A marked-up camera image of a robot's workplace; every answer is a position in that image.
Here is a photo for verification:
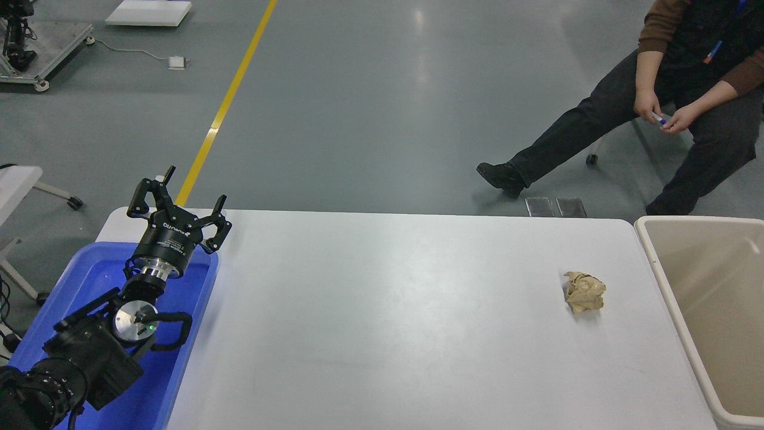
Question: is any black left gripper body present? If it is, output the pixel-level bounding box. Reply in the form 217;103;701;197
133;207;203;271

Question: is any crumpled tan paper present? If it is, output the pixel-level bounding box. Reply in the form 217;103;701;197
563;271;607;315

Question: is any person's right hand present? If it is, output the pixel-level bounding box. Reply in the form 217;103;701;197
634;90;664;124

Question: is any person's left hand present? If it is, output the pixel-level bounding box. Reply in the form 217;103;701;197
661;102;700;135

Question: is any blue plastic tray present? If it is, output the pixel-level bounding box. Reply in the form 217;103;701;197
7;241;220;430

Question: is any white side table with casters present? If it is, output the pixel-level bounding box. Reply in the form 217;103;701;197
0;164;84;306

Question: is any white flat board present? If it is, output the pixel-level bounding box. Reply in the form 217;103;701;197
105;0;193;27

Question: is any metal wheeled platform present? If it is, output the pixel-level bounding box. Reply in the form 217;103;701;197
0;22;95;93

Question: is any black machine on platform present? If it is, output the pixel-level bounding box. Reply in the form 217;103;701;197
0;0;36;73

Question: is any wheeled chair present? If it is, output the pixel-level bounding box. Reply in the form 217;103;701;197
586;105;678;167

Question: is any person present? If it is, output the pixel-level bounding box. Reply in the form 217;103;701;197
476;0;764;217

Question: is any large pale bin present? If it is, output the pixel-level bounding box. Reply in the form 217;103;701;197
634;216;764;430

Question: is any white thin cable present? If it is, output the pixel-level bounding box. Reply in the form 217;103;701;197
94;39;171;62

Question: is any black floor cable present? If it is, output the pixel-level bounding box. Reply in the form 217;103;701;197
0;276;20;360

